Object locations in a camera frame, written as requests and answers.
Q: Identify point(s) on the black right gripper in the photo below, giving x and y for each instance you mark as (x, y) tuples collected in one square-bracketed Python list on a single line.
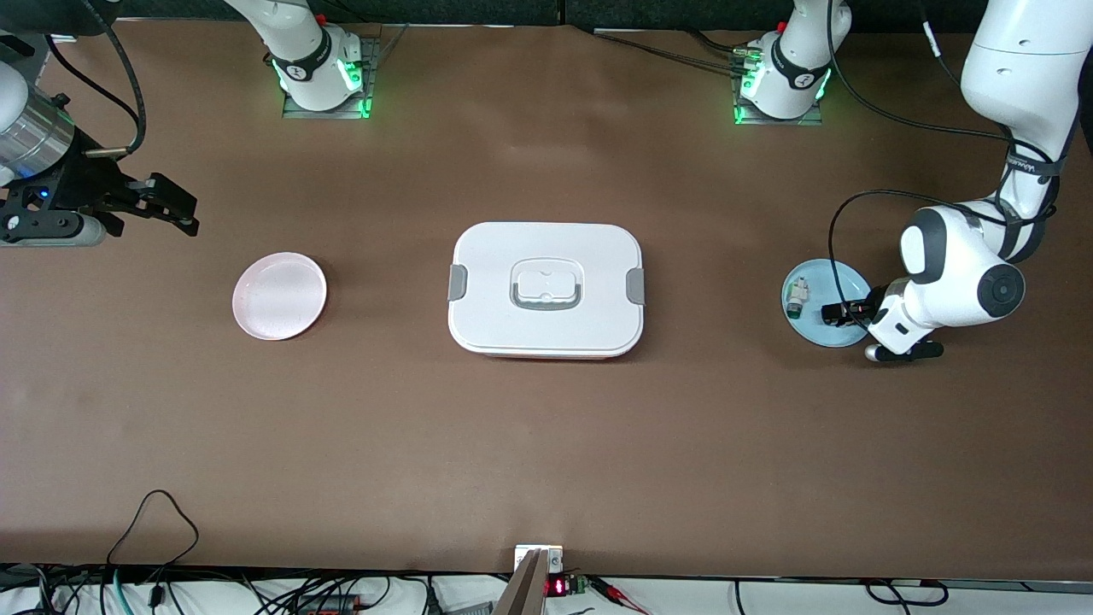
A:
[(87, 183)]

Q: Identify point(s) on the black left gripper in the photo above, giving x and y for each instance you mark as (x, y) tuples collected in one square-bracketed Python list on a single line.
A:
[(857, 310)]

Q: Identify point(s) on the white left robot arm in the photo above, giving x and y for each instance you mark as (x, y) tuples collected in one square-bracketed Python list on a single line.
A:
[(948, 265)]

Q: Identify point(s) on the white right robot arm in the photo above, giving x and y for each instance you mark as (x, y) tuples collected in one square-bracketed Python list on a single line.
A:
[(316, 68)]

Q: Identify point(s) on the grey box latch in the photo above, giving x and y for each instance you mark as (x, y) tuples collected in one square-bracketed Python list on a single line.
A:
[(458, 283), (635, 286)]

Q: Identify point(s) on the white lidded plastic box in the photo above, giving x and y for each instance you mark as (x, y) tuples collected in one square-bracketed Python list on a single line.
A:
[(546, 329)]

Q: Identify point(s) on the light blue round plate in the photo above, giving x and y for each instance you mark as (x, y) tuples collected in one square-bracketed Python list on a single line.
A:
[(811, 329)]

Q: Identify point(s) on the pink round plate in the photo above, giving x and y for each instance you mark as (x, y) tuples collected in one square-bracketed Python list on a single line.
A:
[(280, 296)]

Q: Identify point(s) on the red and black clip leads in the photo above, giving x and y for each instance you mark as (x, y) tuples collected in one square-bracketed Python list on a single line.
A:
[(619, 595)]

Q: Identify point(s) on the red digit display module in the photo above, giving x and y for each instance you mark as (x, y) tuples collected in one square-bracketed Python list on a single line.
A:
[(559, 586)]

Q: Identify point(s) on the grey metal bar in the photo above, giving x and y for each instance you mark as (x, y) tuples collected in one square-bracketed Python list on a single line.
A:
[(523, 589)]

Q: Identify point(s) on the green and white push-button switch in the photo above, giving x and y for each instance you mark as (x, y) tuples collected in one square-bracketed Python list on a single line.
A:
[(797, 299)]

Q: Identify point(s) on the white mounting bracket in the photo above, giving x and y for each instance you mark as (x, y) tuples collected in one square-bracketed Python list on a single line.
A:
[(555, 557)]

